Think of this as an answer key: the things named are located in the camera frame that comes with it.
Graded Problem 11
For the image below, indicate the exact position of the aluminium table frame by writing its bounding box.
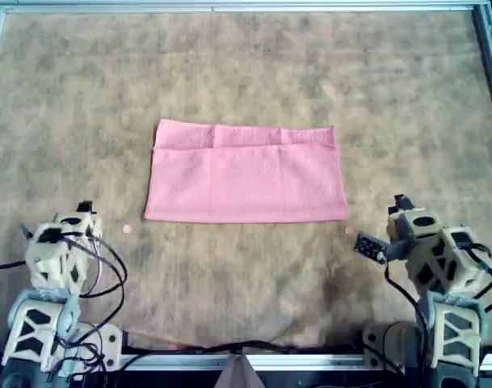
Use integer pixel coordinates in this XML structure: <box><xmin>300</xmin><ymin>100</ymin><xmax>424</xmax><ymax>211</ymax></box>
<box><xmin>0</xmin><ymin>0</ymin><xmax>492</xmax><ymax>373</ymax></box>

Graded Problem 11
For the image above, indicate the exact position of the right wrist camera circuit board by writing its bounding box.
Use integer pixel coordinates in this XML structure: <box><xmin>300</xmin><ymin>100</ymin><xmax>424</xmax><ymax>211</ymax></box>
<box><xmin>353</xmin><ymin>230</ymin><xmax>389</xmax><ymax>266</ymax></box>

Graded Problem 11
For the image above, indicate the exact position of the brown triangular camera mount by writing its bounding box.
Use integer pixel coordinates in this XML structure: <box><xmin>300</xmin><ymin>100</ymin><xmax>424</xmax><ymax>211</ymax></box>
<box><xmin>215</xmin><ymin>352</ymin><xmax>265</xmax><ymax>388</ymax></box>

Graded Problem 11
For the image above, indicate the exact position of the brown felt table mat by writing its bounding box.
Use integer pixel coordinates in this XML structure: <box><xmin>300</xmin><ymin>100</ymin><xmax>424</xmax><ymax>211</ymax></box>
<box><xmin>0</xmin><ymin>10</ymin><xmax>492</xmax><ymax>356</ymax></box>

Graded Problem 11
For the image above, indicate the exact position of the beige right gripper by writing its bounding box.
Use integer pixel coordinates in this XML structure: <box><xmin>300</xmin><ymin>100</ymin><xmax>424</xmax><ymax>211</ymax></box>
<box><xmin>384</xmin><ymin>194</ymin><xmax>439</xmax><ymax>264</ymax></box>

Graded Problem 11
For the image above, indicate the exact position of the pink microfibre cloth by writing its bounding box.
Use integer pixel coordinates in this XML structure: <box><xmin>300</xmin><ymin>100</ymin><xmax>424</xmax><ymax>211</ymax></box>
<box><xmin>143</xmin><ymin>117</ymin><xmax>351</xmax><ymax>225</ymax></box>

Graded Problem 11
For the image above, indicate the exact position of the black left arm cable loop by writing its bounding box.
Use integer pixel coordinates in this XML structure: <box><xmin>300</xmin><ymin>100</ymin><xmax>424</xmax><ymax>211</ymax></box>
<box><xmin>61</xmin><ymin>234</ymin><xmax>129</xmax><ymax>365</ymax></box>

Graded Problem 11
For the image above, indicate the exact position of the black right camera cable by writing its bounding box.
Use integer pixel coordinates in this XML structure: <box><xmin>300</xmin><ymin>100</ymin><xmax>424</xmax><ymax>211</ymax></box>
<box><xmin>382</xmin><ymin>258</ymin><xmax>431</xmax><ymax>373</ymax></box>

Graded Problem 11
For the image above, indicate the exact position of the black cable along table edge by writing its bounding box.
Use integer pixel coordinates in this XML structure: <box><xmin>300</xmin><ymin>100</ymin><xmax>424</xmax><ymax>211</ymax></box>
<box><xmin>122</xmin><ymin>339</ymin><xmax>366</xmax><ymax>365</ymax></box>

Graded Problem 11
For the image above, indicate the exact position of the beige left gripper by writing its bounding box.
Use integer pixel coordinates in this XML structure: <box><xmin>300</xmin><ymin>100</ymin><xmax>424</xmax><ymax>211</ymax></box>
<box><xmin>51</xmin><ymin>200</ymin><xmax>104</xmax><ymax>244</ymax></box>

